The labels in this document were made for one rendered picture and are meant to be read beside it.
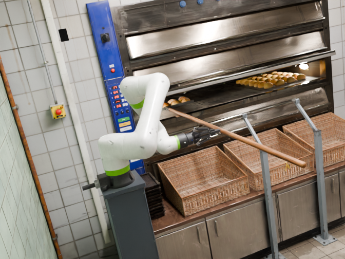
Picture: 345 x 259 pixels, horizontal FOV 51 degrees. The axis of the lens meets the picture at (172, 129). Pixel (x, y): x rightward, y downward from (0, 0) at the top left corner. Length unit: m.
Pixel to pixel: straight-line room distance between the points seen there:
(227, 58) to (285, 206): 1.28
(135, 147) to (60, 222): 1.50
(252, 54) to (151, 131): 1.71
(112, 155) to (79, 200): 1.28
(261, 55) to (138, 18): 1.11
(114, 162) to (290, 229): 1.82
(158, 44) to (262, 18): 0.95
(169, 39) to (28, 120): 1.21
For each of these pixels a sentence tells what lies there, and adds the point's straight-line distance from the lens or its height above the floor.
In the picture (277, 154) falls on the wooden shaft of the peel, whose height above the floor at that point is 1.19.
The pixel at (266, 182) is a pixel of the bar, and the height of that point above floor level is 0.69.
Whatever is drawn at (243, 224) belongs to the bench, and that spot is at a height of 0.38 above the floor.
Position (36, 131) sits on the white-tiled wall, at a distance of 2.78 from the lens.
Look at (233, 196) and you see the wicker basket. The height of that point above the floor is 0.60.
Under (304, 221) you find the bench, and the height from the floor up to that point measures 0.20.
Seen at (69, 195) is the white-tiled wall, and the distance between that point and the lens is 2.93.
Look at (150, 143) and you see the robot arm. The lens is 1.64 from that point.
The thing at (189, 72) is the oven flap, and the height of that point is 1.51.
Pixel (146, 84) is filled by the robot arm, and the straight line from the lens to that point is 1.92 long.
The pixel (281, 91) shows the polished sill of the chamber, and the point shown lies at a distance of 3.38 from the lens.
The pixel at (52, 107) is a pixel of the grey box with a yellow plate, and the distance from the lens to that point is 2.67.
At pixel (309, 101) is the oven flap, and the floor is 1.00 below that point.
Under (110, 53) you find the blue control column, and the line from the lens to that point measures 2.73.
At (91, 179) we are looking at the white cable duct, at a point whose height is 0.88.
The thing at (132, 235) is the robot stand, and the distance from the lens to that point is 1.86.
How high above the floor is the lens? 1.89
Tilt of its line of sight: 16 degrees down
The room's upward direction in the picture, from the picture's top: 11 degrees counter-clockwise
